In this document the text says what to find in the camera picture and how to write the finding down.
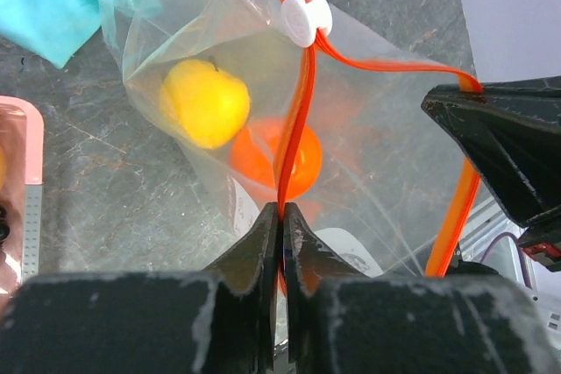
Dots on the yellow lemon fruit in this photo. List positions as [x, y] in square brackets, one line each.
[207, 104]

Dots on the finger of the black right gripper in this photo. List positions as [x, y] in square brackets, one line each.
[510, 133]

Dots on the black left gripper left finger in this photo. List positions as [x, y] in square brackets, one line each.
[220, 319]

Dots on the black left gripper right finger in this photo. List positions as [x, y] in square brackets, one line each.
[341, 321]

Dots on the clear zip top bag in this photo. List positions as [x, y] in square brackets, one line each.
[335, 125]

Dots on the yellow orange peach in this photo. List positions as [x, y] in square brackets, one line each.
[3, 167]

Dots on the black grape cluster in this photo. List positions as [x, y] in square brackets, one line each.
[4, 226]

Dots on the pink plastic basket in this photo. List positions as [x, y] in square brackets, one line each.
[22, 138]

